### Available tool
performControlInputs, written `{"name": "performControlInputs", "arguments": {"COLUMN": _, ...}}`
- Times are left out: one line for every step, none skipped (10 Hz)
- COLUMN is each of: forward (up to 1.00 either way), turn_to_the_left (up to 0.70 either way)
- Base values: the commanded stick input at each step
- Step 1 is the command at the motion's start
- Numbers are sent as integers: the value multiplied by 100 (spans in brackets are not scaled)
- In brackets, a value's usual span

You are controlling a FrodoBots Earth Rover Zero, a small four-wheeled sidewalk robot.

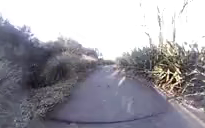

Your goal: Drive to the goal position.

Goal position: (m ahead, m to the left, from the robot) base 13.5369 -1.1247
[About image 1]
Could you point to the pale concrete kerb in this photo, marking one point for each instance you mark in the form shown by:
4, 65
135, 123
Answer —
189, 112

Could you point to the grey asphalt path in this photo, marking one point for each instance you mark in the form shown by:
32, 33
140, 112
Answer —
103, 100

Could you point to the flax bushes with stalks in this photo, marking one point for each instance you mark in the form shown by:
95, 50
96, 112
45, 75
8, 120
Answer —
171, 66

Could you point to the grey-green scrub bushes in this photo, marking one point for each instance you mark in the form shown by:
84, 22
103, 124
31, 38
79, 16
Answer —
20, 66

